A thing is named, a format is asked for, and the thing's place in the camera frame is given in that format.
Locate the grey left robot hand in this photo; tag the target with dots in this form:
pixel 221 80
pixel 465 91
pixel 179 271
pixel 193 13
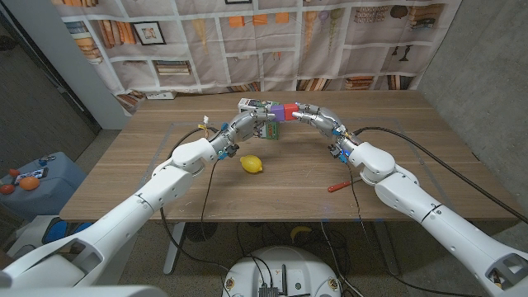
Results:
pixel 243 123

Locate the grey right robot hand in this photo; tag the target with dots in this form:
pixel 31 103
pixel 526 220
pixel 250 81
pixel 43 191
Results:
pixel 326 119

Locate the purple magnetic block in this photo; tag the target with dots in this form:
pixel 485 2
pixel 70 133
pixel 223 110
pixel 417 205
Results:
pixel 277 113

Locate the red magnetic block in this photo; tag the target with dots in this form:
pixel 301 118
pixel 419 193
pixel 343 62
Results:
pixel 290 111

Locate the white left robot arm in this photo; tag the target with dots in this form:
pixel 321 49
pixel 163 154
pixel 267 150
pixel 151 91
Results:
pixel 136 210

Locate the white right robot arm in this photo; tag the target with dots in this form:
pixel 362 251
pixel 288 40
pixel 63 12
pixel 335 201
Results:
pixel 433 218

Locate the green printed package box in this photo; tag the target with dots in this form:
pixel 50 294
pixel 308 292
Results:
pixel 251 103

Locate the yellow toy lemon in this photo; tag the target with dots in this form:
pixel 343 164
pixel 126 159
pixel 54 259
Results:
pixel 251 163

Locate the orange toy fruit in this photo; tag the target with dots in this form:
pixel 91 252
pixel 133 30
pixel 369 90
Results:
pixel 29 183

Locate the red toy fruit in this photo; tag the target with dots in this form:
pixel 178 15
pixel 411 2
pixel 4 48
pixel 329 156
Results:
pixel 6 189

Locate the printed bookshelf backdrop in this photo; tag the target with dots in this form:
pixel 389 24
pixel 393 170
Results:
pixel 288 53

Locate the white power strip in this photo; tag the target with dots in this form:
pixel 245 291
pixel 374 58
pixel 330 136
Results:
pixel 161 95

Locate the yellow banana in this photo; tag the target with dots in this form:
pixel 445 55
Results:
pixel 300 231

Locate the black round fan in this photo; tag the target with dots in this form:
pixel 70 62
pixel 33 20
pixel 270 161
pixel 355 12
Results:
pixel 200 232

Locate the grey table leg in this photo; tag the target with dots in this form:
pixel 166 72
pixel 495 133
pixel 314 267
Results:
pixel 387 251

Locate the white table leg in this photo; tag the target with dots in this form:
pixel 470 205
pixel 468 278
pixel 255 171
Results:
pixel 172 251

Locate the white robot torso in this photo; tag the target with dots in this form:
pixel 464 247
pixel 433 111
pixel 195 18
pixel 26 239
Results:
pixel 284 268

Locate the blue-grey storage box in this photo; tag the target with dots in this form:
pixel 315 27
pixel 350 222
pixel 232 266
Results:
pixel 53 194

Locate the white mat with blue footprints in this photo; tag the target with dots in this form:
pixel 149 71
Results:
pixel 33 233

